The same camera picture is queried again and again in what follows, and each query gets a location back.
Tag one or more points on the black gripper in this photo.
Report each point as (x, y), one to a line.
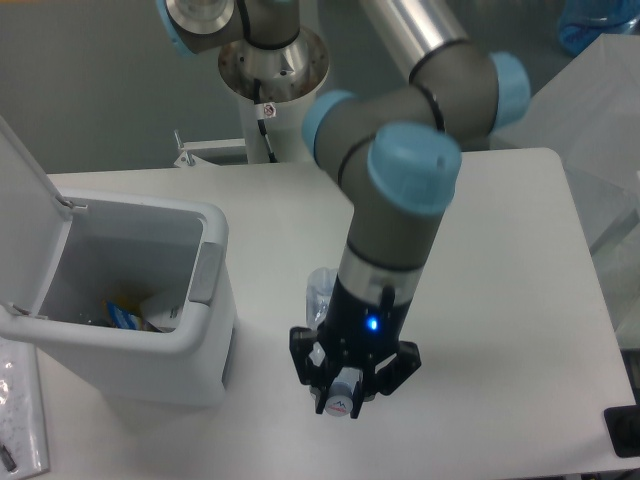
(356, 346)

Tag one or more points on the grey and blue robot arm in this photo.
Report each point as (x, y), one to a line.
(396, 158)

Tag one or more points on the white trash can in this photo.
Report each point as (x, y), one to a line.
(130, 293)

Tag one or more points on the white trash can lid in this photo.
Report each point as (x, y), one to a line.
(36, 221)

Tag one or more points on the blue and yellow snack wrapper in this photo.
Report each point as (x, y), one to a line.
(124, 318)

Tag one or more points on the black device at table edge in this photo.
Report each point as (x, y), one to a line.
(623, 426)

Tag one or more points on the clear plastic sleeve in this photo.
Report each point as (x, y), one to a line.
(24, 442)

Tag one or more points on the translucent white plastic box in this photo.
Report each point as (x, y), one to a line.
(589, 115)

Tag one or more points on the blue plastic water jug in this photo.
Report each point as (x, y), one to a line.
(582, 22)

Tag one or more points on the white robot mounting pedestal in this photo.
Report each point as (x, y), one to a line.
(275, 127)

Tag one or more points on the white pedestal base bracket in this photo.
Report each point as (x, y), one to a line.
(211, 152)

